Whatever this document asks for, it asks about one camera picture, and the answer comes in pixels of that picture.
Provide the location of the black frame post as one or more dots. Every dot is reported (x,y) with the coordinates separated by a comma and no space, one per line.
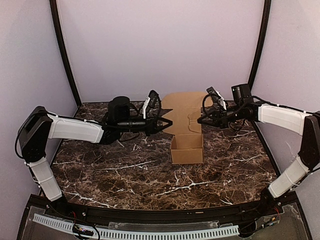
(260,42)
(63,51)

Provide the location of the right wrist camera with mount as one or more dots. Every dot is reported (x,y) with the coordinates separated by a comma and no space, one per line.
(217,99)

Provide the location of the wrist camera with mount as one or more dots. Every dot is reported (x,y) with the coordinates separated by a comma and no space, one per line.
(149,103)
(217,99)

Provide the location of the brown cardboard box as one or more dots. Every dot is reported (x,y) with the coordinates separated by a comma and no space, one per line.
(187,144)

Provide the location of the right small circuit board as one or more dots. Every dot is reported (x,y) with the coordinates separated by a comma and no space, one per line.
(272,221)

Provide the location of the white slotted cable duct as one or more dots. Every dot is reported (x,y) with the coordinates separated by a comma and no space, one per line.
(128,231)

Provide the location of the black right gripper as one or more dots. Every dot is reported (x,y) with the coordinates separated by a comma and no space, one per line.
(220,119)

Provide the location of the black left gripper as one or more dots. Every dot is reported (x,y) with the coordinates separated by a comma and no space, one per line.
(151,125)

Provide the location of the left black frame post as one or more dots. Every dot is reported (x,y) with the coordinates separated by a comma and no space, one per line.
(63,51)

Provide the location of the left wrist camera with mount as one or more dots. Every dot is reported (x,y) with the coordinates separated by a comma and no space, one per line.
(149,103)

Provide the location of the left small circuit board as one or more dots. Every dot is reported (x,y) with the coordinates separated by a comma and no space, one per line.
(76,229)

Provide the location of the right black frame post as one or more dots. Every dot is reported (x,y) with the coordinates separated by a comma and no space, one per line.
(260,42)

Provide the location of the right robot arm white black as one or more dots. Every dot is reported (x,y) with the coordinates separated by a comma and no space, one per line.
(289,136)

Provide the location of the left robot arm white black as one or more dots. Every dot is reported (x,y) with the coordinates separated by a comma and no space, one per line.
(43,126)

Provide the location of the small circuit board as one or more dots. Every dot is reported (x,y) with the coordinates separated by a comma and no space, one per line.
(272,221)
(76,229)

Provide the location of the black front table rail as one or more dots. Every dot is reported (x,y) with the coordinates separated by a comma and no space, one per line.
(242,214)

